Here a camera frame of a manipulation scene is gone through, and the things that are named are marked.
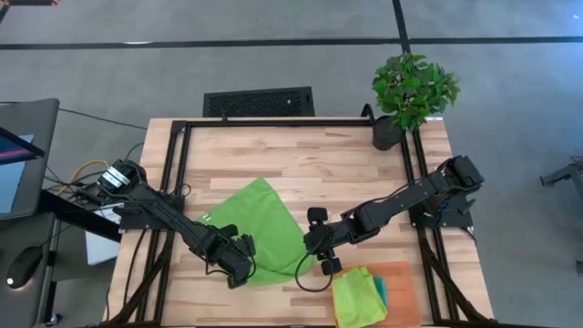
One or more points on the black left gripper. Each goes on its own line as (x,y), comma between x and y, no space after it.
(228,257)

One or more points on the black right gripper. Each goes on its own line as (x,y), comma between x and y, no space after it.
(328,241)

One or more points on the large green microfiber towel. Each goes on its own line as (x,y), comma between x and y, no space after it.
(268,218)

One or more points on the lime green microfiber towel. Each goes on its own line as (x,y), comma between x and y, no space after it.
(357,300)

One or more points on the teal microfiber towel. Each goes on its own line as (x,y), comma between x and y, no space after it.
(381,291)

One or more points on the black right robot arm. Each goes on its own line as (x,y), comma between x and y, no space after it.
(410,196)

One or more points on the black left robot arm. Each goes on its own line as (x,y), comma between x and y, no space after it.
(150,205)

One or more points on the orange tray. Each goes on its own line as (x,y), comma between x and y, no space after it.
(405,296)

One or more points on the black plant pot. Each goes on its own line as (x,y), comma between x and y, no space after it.
(386,136)

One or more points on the black grille box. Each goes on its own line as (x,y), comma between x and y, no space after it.
(259,102)

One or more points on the white box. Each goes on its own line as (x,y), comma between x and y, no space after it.
(100,246)

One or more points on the green leafy plant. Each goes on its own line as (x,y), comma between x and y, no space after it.
(414,89)

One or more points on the grey computer monitor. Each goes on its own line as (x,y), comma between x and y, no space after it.
(36,173)

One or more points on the black computer mouse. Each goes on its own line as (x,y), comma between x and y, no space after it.
(23,268)

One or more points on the dark grey side desk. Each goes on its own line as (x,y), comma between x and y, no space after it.
(27,310)

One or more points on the grey chair base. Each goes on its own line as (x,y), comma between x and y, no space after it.
(562,175)

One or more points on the black table rail frame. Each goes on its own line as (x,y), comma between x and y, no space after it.
(273,123)

